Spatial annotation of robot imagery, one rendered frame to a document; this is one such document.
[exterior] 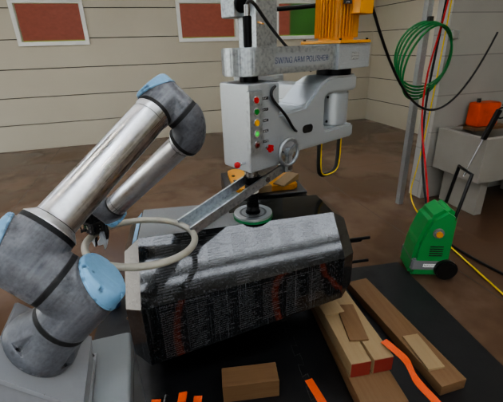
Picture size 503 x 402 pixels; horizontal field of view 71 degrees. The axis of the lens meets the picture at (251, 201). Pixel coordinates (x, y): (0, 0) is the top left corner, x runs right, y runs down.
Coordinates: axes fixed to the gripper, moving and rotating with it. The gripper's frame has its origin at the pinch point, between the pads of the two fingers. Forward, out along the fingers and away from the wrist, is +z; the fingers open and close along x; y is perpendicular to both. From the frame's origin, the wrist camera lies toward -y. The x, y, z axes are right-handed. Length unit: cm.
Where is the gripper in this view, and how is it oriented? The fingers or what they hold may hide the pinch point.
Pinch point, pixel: (100, 244)
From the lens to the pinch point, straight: 180.5
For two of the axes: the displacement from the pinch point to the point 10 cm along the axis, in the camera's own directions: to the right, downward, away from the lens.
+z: -0.3, 9.3, 3.6
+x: 9.4, 1.5, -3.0
